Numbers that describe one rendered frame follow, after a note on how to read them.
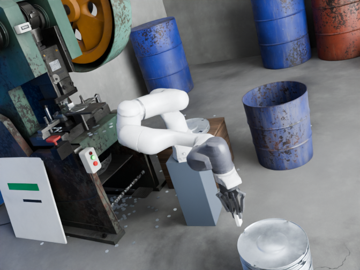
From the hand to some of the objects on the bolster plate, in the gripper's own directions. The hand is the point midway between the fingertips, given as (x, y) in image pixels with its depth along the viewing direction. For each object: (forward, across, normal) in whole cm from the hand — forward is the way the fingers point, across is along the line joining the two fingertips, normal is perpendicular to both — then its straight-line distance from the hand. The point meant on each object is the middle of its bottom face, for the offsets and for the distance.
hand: (238, 217), depth 152 cm
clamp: (-35, +121, -24) cm, 128 cm away
